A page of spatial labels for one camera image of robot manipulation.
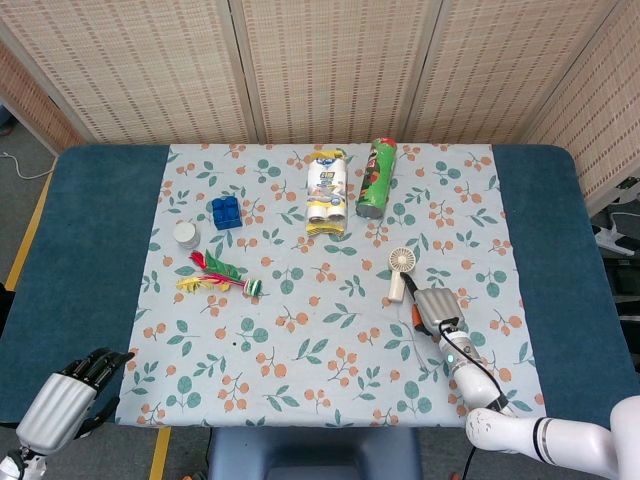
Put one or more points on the blue toy building block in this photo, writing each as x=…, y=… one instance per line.
x=226, y=212

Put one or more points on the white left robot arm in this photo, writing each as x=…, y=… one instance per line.
x=17, y=465

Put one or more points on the small silver tin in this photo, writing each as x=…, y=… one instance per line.
x=186, y=235

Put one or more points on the cream handheld fan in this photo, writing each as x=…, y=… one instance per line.
x=398, y=285

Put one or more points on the woven folding screen panel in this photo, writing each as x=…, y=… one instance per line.
x=135, y=70
x=510, y=70
x=335, y=65
x=600, y=130
x=35, y=110

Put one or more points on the floral fruit print tablecloth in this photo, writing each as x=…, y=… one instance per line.
x=325, y=325

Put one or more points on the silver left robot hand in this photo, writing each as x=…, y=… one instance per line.
x=60, y=405

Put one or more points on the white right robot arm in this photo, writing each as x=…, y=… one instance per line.
x=505, y=430

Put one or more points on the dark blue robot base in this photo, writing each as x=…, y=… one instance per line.
x=315, y=455

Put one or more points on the colourful feather shuttlecock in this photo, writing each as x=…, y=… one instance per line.
x=220, y=279

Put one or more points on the dark blue table pad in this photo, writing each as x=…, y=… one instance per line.
x=85, y=240

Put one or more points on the white equipment stand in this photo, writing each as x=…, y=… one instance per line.
x=617, y=235

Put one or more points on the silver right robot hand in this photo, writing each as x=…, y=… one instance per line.
x=436, y=305

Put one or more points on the green chips can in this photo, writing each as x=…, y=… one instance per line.
x=376, y=180

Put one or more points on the yellow white snack pack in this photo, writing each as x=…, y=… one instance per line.
x=327, y=195

